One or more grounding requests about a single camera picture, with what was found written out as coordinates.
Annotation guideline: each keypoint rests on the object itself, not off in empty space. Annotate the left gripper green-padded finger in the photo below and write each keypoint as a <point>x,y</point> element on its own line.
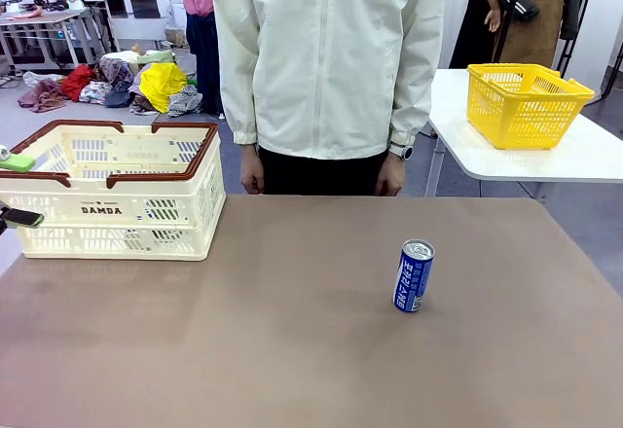
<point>24,219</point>
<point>22,163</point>

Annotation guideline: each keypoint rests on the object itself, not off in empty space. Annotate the blue drink can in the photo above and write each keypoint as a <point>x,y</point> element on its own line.
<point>414,282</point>

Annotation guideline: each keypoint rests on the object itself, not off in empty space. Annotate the cream plastic shopping basket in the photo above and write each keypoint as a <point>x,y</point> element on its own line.
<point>112,231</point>

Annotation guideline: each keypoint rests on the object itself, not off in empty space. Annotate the yellow plastic basket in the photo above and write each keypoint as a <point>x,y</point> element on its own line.
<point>525,117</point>

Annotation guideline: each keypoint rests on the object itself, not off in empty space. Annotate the person's right hand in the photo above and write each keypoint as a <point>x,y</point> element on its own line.
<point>253,172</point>

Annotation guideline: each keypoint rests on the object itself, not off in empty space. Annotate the person's left hand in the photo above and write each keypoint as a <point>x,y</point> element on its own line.
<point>391,179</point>

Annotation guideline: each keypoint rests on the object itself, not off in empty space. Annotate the pink brown cloth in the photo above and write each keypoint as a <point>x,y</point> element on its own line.
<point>44,97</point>

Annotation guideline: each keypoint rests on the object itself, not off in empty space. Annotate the red cloth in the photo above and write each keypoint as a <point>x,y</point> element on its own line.
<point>78,82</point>

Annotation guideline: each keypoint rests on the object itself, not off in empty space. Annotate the dark blue cloth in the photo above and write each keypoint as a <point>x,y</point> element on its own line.
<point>118,97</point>

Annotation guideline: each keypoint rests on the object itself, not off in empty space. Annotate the dark patterned cloth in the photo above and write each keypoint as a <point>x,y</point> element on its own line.
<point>117,70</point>

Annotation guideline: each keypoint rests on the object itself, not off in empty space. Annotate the grey background work table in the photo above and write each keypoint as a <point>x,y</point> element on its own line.
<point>44,17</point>

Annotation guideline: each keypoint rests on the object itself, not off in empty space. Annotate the pale green cloth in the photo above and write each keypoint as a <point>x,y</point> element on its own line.
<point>156,57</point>

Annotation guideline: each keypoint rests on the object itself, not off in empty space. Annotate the grey checked cloth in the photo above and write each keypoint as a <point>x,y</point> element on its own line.
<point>187,99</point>

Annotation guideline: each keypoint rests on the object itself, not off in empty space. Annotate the dark blue trousers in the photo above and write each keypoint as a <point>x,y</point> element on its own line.
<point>207,58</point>

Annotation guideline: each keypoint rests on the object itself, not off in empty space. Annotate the black trousers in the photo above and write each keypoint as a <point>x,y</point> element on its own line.
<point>321,175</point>

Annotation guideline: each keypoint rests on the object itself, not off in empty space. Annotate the cream zip jacket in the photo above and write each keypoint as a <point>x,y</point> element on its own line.
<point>326,58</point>

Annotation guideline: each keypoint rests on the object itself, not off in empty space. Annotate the white wristwatch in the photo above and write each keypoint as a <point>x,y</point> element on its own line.
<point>404,152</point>

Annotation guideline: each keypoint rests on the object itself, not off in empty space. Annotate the black hanging garment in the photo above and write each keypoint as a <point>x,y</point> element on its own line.
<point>472,39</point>

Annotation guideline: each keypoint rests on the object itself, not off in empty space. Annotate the white side table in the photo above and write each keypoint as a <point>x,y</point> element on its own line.
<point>535,163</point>

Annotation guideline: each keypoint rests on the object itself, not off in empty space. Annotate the brown apron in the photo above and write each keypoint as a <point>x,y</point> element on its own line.
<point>533,24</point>

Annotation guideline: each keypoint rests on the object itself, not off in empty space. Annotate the black rack stand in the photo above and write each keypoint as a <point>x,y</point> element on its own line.
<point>572,48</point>

